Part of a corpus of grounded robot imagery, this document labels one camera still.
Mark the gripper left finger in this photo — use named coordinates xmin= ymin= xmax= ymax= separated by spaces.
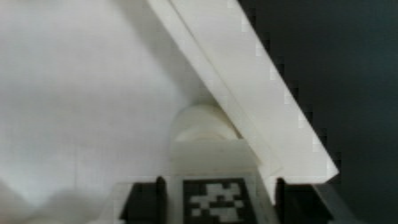
xmin=120 ymin=176 xmax=168 ymax=224

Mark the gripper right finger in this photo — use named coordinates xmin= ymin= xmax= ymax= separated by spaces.
xmin=274 ymin=178 xmax=356 ymax=224

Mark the white table leg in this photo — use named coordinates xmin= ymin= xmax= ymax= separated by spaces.
xmin=170 ymin=105 xmax=269 ymax=224

